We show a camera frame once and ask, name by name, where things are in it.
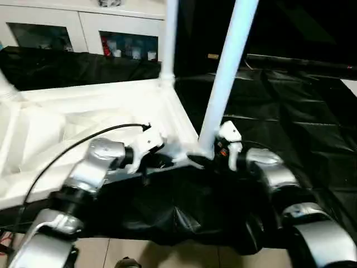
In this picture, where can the white plastic table top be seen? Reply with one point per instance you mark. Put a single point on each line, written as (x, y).
(83, 111)

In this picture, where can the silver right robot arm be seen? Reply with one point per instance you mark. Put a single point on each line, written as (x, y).
(284, 184)

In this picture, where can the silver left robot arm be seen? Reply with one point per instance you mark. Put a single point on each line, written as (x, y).
(83, 173)

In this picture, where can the black plastic mat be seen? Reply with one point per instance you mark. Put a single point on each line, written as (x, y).
(301, 123)

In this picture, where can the small tan label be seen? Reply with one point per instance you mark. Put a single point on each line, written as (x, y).
(213, 56)

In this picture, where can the red bottle in cabinet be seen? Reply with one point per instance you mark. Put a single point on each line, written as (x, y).
(106, 48)

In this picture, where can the long black bar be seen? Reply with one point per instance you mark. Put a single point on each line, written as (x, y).
(307, 61)

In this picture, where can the white cabinet with glass doors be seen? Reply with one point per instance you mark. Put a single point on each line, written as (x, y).
(67, 22)

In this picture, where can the grey object on cabinet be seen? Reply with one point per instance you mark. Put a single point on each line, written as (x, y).
(110, 2)

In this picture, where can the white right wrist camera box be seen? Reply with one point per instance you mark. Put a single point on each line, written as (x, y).
(228, 137)

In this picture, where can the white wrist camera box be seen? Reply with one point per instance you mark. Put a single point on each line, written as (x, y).
(146, 139)
(228, 137)

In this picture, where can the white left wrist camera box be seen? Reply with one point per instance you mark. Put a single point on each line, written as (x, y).
(146, 139)

